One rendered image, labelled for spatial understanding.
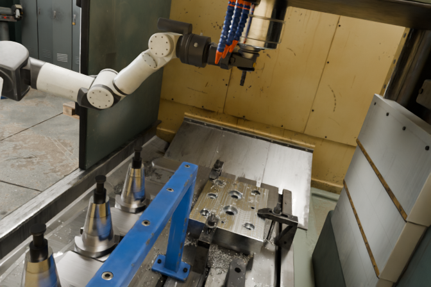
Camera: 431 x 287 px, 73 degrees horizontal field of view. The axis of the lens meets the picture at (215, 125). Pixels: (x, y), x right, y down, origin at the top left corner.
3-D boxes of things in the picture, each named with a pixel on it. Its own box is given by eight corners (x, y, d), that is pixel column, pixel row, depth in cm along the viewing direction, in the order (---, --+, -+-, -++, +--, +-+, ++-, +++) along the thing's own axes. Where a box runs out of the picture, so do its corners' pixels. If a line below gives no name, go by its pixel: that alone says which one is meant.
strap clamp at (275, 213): (250, 237, 97) (260, 200, 92) (251, 230, 100) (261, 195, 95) (289, 249, 95) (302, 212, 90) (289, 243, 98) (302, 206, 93)
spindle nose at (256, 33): (285, 53, 73) (297, 2, 69) (222, 41, 72) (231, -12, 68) (273, 47, 88) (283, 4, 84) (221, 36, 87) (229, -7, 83)
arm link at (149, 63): (178, 47, 82) (146, 75, 87) (188, 44, 90) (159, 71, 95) (163, 27, 81) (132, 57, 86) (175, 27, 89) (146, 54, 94)
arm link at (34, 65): (36, 101, 92) (-12, 87, 88) (49, 84, 98) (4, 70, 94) (36, 74, 84) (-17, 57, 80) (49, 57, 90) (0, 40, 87)
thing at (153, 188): (123, 191, 58) (124, 188, 58) (136, 179, 63) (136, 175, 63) (156, 201, 57) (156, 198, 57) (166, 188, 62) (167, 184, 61)
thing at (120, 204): (138, 223, 52) (139, 211, 51) (108, 212, 53) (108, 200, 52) (154, 204, 57) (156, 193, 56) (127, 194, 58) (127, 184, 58)
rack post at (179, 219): (151, 270, 78) (163, 175, 68) (158, 255, 83) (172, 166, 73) (185, 282, 77) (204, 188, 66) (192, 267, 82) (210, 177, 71)
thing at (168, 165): (148, 167, 68) (148, 164, 68) (157, 157, 73) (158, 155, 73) (176, 175, 67) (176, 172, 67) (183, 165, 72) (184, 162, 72)
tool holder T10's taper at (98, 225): (106, 248, 42) (109, 211, 40) (76, 243, 42) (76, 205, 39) (117, 228, 46) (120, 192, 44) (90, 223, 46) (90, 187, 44)
